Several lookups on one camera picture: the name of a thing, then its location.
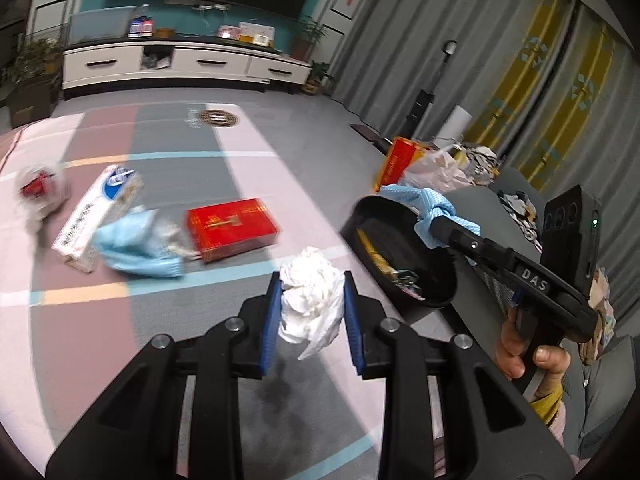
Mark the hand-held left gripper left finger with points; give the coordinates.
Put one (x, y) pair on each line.
(267, 332)

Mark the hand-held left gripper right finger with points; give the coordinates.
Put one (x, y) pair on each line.
(354, 335)

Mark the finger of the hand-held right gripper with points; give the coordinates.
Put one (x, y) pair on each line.
(462, 237)

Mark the white tissue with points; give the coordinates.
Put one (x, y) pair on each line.
(310, 295)

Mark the light blue cloth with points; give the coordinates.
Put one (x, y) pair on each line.
(415, 205)

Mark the black trash bin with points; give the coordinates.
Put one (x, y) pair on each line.
(400, 255)

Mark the red cardboard box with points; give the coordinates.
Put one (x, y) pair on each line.
(232, 230)

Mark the blue face mask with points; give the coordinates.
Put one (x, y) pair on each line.
(135, 245)

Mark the blue white medicine box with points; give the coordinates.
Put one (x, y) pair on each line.
(95, 210)

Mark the clear bag with red contents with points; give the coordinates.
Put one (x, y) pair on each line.
(37, 190)

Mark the person's right forearm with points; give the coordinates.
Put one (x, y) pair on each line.
(547, 405)

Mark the person's right hand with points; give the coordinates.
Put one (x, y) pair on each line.
(550, 360)

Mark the pile of patterned clothes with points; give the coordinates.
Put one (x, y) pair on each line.
(520, 210)
(481, 160)

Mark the white plastic shopping bag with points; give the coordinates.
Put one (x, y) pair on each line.
(440, 170)

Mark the red shopping bag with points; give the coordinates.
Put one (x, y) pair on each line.
(397, 165)

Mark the white cylindrical air purifier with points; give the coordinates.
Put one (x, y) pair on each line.
(457, 122)

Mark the pink grey printed table cover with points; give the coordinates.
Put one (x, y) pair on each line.
(150, 340)

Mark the dark red floor mat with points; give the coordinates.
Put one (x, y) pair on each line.
(372, 136)

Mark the upright vacuum cleaner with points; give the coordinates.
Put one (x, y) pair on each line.
(422, 105)

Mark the grey sofa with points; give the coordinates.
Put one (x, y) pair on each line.
(615, 400)

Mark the yellow patterned curtain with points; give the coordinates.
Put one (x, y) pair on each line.
(540, 90)

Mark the small potted plant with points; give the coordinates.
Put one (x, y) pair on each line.
(316, 80)

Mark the grey curtain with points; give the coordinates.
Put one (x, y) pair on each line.
(415, 25)

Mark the tall potted plant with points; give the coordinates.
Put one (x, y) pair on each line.
(306, 42)

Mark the white TV cabinet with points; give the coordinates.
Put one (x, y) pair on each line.
(175, 62)

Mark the white desk calendar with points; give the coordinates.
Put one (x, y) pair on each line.
(257, 31)

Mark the blue red desk gadget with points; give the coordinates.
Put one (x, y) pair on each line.
(140, 27)

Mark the large bushy potted plant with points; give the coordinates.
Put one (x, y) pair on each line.
(32, 80)

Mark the glass fish tank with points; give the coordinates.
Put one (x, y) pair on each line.
(97, 25)

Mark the pink photo frame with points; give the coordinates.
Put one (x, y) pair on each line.
(229, 33)

